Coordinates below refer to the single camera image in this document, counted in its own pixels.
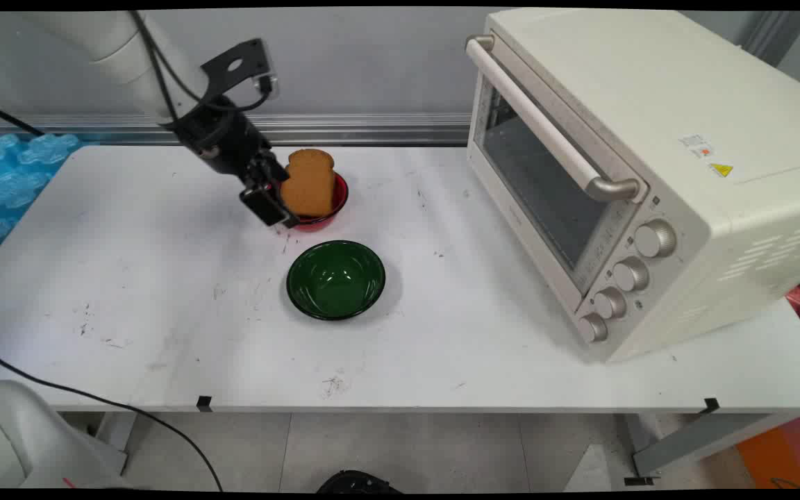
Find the grey metal post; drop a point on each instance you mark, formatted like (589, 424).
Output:
(775, 38)

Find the black round object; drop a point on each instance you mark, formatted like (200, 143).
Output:
(355, 482)

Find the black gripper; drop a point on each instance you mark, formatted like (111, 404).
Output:
(223, 139)

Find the yellow warning sticker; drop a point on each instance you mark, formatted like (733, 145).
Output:
(721, 170)

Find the grey table leg brace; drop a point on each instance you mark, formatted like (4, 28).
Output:
(705, 437)

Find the cream toaster oven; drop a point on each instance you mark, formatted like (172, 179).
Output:
(719, 83)

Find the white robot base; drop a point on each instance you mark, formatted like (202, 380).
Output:
(18, 437)

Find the dark green bowl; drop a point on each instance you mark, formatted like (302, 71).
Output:
(335, 280)

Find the grey table leg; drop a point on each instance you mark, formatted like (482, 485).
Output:
(117, 430)

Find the red bowl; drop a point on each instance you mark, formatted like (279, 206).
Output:
(339, 200)

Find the blue bubble wrap sheet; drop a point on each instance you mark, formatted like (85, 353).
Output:
(11, 187)

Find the white oven label sticker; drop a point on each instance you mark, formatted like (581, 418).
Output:
(696, 145)

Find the large silver oven knob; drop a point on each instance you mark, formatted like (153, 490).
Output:
(655, 238)

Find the orange floor mat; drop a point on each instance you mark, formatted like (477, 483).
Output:
(782, 455)

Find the aluminium rail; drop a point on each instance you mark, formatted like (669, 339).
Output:
(344, 128)

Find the black tape strip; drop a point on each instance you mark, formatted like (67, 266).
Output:
(203, 403)
(639, 480)
(711, 405)

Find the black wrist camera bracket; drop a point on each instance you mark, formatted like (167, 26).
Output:
(233, 66)

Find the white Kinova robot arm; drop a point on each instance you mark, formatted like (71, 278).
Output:
(115, 48)

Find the brown bread slice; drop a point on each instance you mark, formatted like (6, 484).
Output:
(310, 184)

